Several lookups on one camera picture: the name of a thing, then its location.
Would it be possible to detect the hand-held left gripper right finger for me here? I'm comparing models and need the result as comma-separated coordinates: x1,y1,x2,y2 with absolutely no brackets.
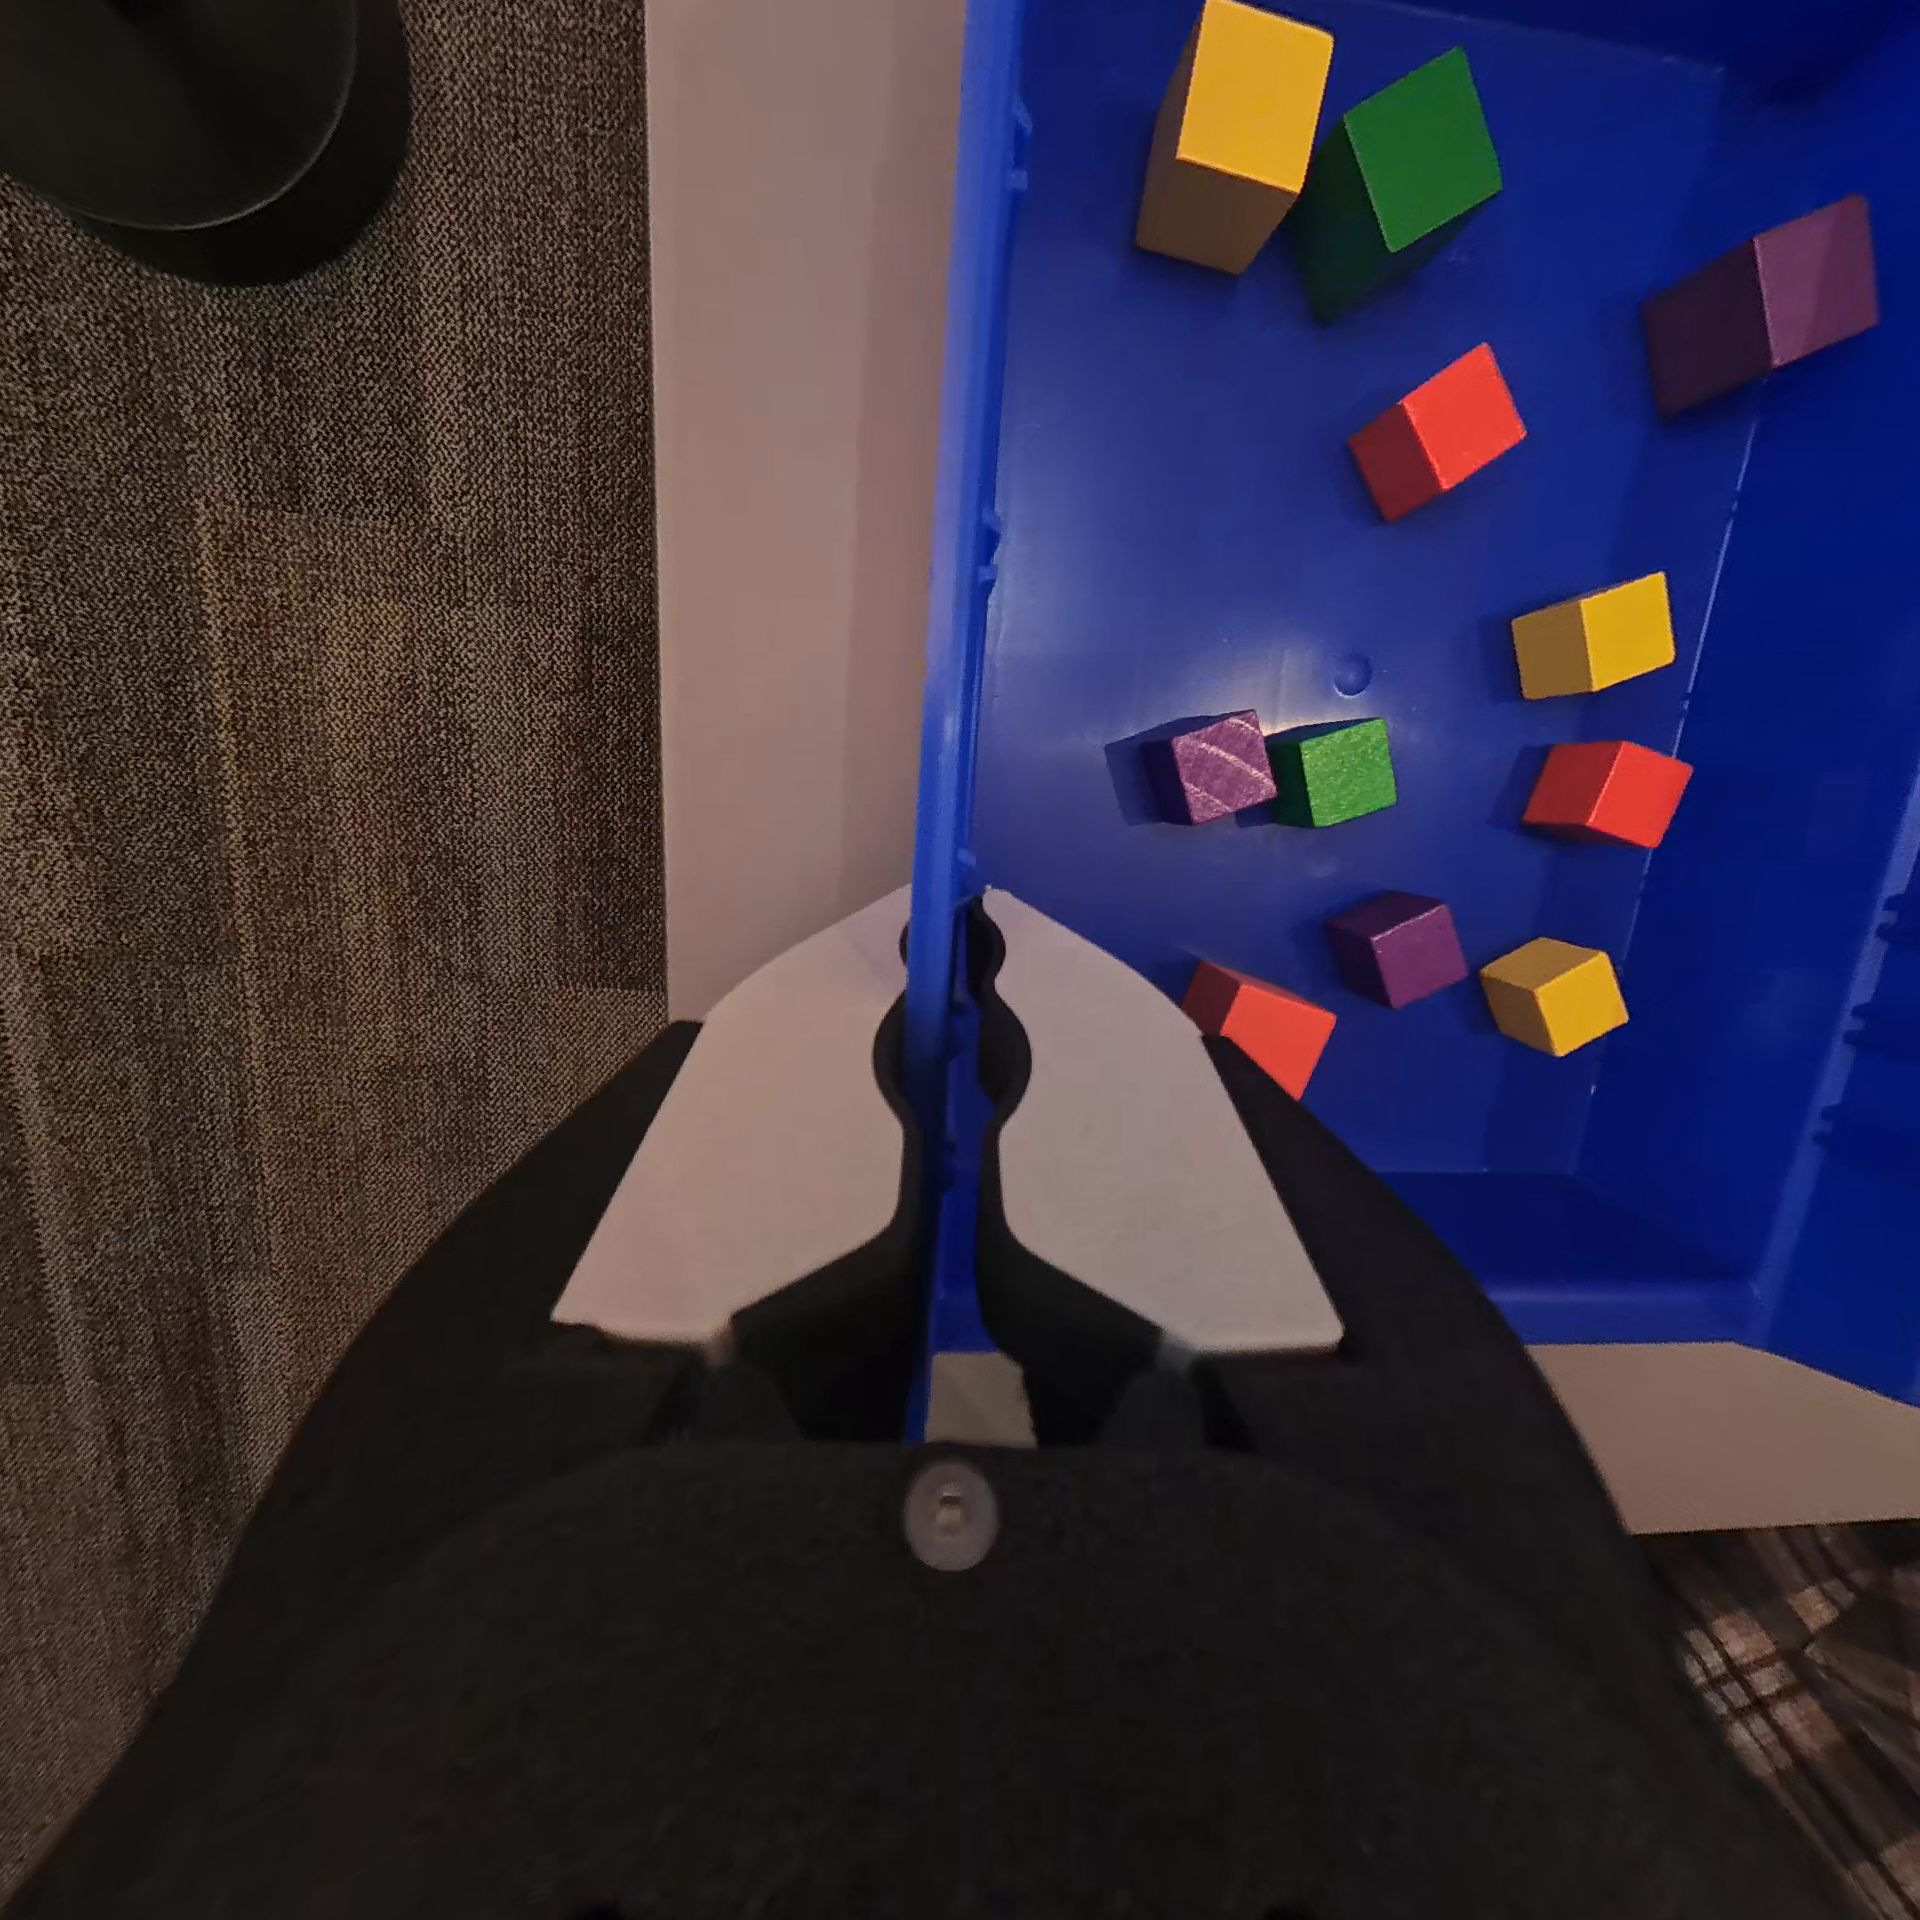
965,885,1347,1360

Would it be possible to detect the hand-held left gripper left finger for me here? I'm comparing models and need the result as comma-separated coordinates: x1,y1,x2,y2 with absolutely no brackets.
549,885,925,1352

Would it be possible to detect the red cube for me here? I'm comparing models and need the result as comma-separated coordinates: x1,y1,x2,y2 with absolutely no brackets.
1347,344,1527,522
1181,957,1338,1104
1517,737,1699,852

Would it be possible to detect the blue plastic bin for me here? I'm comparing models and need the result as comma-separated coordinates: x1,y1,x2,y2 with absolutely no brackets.
903,0,1920,1449

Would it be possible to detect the person's plaid shirt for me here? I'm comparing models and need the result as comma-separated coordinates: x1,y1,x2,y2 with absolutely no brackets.
1625,1516,1920,1920

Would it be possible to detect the large green cube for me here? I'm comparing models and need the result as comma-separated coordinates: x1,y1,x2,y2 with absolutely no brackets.
1292,47,1504,323

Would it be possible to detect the black round base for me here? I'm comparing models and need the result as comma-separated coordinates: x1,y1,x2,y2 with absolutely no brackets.
0,0,410,287

